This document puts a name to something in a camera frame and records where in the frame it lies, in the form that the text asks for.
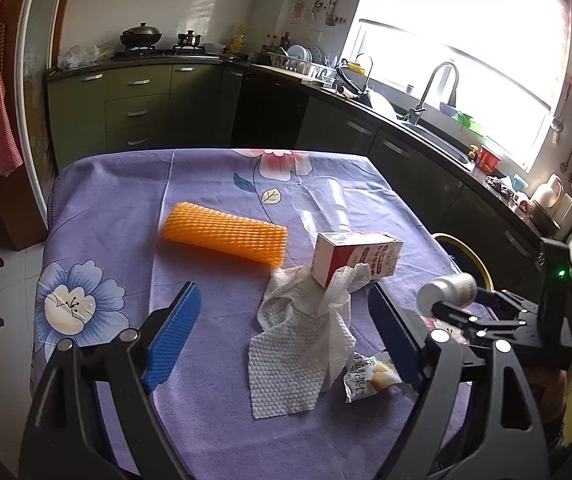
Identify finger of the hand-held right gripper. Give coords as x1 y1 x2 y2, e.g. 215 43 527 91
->
432 300 497 335
475 287 539 312

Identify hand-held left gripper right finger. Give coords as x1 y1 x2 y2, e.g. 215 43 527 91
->
367 282 552 480

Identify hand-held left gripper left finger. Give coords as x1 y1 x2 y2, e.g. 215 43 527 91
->
18 281 203 480

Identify white pill bottle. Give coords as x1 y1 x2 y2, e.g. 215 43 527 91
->
417 273 478 317

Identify white snack wrapper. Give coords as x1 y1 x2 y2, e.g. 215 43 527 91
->
343 351 403 403

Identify yellow rimmed trash bin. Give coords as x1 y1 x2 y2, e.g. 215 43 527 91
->
432 232 493 293

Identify red and white milk carton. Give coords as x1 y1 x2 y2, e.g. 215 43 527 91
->
312 231 404 288

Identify white paper towel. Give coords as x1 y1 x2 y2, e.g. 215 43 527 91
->
248 262 371 420

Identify orange foam net sleeve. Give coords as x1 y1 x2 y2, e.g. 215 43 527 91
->
161 201 288 267

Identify clear plastic cup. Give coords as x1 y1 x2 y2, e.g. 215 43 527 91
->
291 177 353 241

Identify person's right hand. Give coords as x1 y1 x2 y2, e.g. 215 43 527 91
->
525 366 568 423

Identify dark mixing bowl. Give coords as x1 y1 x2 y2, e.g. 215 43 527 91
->
528 200 562 233

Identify white jug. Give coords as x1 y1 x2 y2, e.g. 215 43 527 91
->
531 175 564 211

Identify dark rag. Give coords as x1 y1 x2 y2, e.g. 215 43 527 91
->
486 175 517 196

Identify red instant noodle cup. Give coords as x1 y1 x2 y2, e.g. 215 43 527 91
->
477 146 501 173

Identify purple floral tablecloth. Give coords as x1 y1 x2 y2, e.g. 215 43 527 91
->
33 147 497 480

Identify steel kitchen sink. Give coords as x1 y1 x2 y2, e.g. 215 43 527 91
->
401 122 472 166

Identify tall chrome faucet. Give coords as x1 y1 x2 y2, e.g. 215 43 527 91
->
408 61 460 126

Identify green base cabinets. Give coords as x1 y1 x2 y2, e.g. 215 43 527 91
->
46 57 572 421

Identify black frying pan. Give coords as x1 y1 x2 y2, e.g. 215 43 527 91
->
336 67 374 106

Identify small chrome faucet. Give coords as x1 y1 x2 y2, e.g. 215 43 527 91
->
353 53 374 93

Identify kitchen window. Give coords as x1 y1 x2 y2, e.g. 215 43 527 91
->
346 0 572 171

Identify black gas stove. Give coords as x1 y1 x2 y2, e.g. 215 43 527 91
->
113 45 221 61

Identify glass sliding door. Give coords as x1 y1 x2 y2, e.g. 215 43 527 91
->
16 0 74 231

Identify white dish rack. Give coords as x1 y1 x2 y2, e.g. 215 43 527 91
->
268 45 339 83

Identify crumpled clear plastic bag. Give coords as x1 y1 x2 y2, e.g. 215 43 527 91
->
58 42 114 68

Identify black lidded wok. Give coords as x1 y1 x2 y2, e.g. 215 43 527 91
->
119 22 163 50

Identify dark condiment bottles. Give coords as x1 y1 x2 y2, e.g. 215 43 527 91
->
266 31 291 54

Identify hanging kitchen utensils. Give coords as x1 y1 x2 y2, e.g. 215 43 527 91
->
313 0 347 27

